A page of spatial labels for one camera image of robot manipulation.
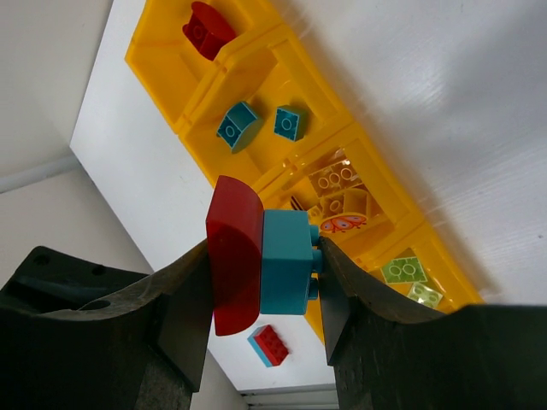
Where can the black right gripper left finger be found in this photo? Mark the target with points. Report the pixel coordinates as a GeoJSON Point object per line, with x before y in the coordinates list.
{"type": "Point", "coordinates": [80, 335]}

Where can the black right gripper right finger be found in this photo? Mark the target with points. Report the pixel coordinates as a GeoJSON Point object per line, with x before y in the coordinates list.
{"type": "Point", "coordinates": [390, 352]}

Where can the lime green lego brick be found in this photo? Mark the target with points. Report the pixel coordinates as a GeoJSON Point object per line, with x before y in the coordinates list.
{"type": "Point", "coordinates": [424, 295]}

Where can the red studded lego brick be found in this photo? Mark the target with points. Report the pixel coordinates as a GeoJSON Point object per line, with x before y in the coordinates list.
{"type": "Point", "coordinates": [270, 346]}

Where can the teal small lego brick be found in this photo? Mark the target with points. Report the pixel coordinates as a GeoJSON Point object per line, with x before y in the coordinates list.
{"type": "Point", "coordinates": [290, 256]}

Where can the teal rectangular lego brick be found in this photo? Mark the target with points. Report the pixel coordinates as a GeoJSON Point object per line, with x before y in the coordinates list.
{"type": "Point", "coordinates": [258, 352]}

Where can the yellow round orange-print lego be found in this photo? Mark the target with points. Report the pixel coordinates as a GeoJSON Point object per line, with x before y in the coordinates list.
{"type": "Point", "coordinates": [343, 223]}

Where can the yellow long lego brick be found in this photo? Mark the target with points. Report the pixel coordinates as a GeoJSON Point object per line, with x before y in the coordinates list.
{"type": "Point", "coordinates": [334, 178]}

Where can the red curved lego brick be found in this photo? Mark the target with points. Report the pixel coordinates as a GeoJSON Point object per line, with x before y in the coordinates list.
{"type": "Point", "coordinates": [234, 227]}

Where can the teal sloped lego brick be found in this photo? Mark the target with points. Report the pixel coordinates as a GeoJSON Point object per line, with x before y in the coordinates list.
{"type": "Point", "coordinates": [290, 122]}

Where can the teal rounded lego brick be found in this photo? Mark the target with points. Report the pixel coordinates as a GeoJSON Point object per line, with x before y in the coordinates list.
{"type": "Point", "coordinates": [239, 126]}

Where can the red flower lego brick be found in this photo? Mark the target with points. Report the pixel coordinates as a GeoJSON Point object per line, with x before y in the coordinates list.
{"type": "Point", "coordinates": [207, 30]}

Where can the lime green lego in bin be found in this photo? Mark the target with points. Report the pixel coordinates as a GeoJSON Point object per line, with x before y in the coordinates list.
{"type": "Point", "coordinates": [404, 271]}

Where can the yellow divided plastic bin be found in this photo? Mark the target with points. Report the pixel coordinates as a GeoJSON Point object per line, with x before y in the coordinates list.
{"type": "Point", "coordinates": [267, 67]}

